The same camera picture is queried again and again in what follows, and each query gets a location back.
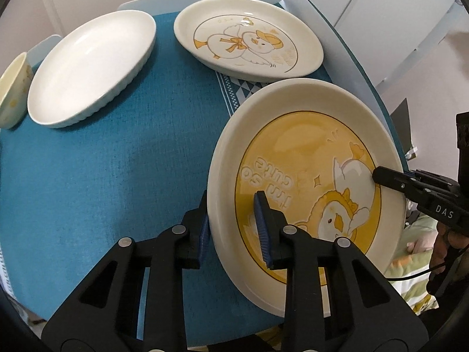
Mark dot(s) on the blue woven table mat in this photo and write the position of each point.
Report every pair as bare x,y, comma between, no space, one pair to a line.
132,169

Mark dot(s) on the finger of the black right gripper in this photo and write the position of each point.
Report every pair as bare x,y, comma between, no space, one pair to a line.
395,179

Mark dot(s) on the white cabinet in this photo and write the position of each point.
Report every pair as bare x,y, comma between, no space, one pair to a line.
389,36

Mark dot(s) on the yellow duck plate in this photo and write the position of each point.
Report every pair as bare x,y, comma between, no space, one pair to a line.
311,147

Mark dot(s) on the white fluted oval dish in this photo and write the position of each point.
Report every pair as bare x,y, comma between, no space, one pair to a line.
90,67

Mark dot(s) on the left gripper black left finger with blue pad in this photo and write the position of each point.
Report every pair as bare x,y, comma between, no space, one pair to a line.
132,300

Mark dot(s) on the cream duck drawing plate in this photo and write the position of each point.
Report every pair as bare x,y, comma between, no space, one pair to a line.
248,39

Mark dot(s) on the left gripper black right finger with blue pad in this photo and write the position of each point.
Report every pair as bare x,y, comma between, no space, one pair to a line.
336,299

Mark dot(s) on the cream yellow-spotted bowl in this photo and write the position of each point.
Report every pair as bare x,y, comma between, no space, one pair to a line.
15,83

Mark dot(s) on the person's hand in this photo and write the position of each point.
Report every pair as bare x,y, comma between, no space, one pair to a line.
445,239

